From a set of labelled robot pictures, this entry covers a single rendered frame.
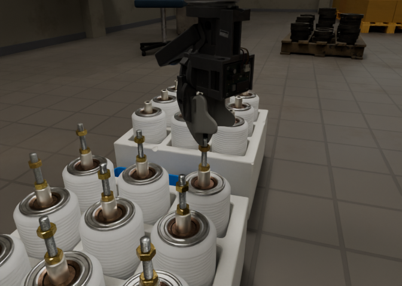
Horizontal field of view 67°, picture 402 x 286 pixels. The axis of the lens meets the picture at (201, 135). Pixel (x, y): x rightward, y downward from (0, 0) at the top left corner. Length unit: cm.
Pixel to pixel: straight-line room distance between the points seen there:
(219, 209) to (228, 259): 8
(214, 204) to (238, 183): 28
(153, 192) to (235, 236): 16
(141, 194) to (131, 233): 10
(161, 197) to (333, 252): 45
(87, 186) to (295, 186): 65
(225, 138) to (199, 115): 32
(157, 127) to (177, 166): 12
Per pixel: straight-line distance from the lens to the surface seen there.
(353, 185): 110
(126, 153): 88
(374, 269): 84
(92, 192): 62
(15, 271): 49
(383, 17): 553
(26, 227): 55
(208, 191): 53
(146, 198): 56
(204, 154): 51
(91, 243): 49
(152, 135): 86
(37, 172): 53
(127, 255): 50
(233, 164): 77
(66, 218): 54
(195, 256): 44
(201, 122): 46
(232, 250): 53
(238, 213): 60
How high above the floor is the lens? 56
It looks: 25 degrees down
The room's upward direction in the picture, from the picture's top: straight up
